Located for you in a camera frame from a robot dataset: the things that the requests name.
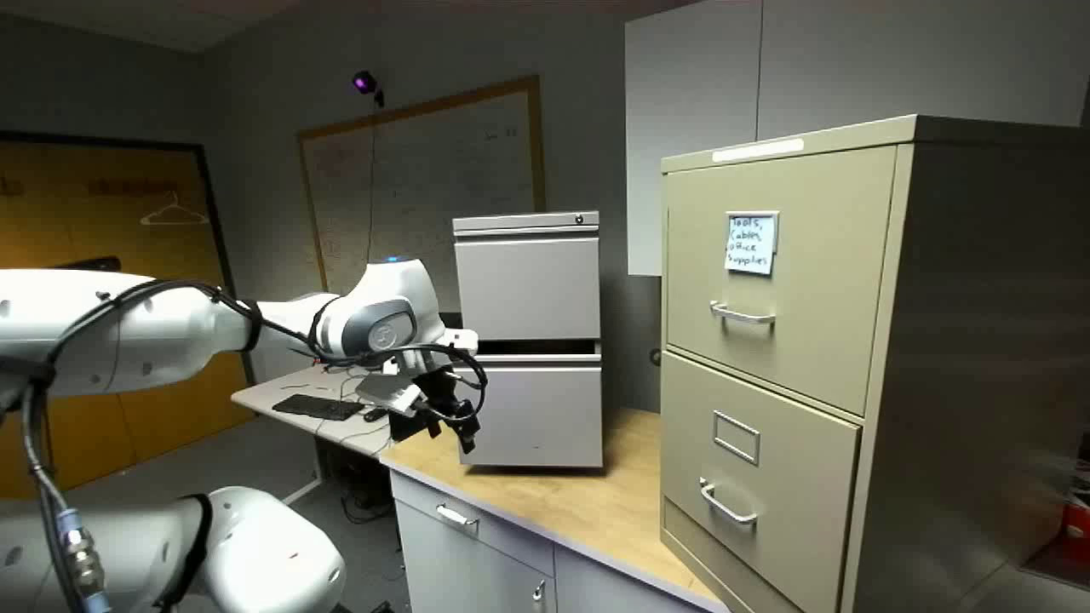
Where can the red tool case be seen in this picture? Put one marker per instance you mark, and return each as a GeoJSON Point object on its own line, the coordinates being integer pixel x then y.
{"type": "Point", "coordinates": [1078, 521]}

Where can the small grey drawer cabinet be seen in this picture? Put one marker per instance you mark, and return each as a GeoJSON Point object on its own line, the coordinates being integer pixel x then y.
{"type": "Point", "coordinates": [530, 226]}

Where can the black computer keyboard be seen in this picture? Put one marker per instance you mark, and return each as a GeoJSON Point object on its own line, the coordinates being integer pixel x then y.
{"type": "Point", "coordinates": [319, 407]}

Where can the grey base counter cabinet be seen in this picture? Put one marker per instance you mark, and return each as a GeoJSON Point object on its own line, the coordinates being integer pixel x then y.
{"type": "Point", "coordinates": [479, 565]}

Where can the white wall cabinet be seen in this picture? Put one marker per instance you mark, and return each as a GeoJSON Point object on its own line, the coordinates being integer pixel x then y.
{"type": "Point", "coordinates": [863, 54]}

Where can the grey drawer with recessed grip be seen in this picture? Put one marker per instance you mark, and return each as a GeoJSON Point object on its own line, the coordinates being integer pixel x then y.
{"type": "Point", "coordinates": [541, 412]}

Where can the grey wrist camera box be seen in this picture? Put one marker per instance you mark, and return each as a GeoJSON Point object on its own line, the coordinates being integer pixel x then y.
{"type": "Point", "coordinates": [389, 394]}

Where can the grey office desk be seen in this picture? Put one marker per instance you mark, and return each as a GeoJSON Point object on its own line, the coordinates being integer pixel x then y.
{"type": "Point", "coordinates": [283, 394]}

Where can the orange wooden door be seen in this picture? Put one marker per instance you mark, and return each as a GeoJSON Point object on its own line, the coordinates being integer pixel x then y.
{"type": "Point", "coordinates": [102, 215]}

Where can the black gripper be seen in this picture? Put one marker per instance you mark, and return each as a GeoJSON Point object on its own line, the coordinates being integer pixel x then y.
{"type": "Point", "coordinates": [438, 407]}

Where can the grey plain cabinet drawer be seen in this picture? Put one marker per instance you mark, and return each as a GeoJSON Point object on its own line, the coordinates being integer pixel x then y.
{"type": "Point", "coordinates": [530, 289]}

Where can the beige metal filing cabinet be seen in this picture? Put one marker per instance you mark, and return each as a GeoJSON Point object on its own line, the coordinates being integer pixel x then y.
{"type": "Point", "coordinates": [974, 362]}

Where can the camera with purple light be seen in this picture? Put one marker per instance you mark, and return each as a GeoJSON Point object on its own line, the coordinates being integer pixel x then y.
{"type": "Point", "coordinates": [366, 81]}

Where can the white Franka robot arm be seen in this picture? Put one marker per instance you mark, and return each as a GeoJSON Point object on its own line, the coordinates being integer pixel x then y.
{"type": "Point", "coordinates": [139, 329]}

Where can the wood framed whiteboard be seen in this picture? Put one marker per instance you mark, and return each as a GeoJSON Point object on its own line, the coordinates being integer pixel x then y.
{"type": "Point", "coordinates": [432, 190]}

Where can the beige drawer with paper label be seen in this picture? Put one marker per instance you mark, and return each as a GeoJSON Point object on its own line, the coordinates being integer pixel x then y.
{"type": "Point", "coordinates": [819, 340]}

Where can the beige drawer with empty label holder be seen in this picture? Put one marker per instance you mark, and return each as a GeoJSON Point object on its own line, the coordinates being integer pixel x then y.
{"type": "Point", "coordinates": [785, 531]}

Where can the white paper label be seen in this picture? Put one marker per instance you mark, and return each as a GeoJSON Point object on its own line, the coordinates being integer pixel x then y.
{"type": "Point", "coordinates": [751, 244]}

